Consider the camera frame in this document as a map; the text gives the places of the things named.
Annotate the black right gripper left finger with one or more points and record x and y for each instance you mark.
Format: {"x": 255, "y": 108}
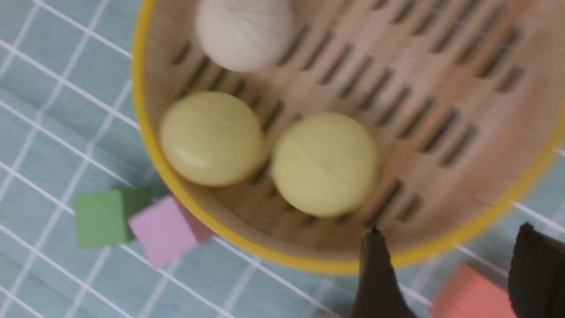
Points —
{"x": 379, "y": 294}

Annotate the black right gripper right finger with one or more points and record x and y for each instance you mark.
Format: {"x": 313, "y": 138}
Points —
{"x": 536, "y": 282}

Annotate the yellow bun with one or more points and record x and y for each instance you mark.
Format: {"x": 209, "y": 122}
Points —
{"x": 211, "y": 138}
{"x": 325, "y": 165}

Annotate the white bun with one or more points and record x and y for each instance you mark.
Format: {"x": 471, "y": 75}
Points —
{"x": 244, "y": 35}

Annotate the bamboo steamer tray yellow rim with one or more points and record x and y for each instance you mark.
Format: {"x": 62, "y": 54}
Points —
{"x": 465, "y": 99}

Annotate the orange cube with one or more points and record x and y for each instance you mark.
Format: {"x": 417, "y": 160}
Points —
{"x": 468, "y": 294}

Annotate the pink cube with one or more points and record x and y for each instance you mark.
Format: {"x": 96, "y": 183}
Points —
{"x": 166, "y": 230}

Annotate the green cube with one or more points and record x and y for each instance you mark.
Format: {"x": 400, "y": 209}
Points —
{"x": 102, "y": 218}

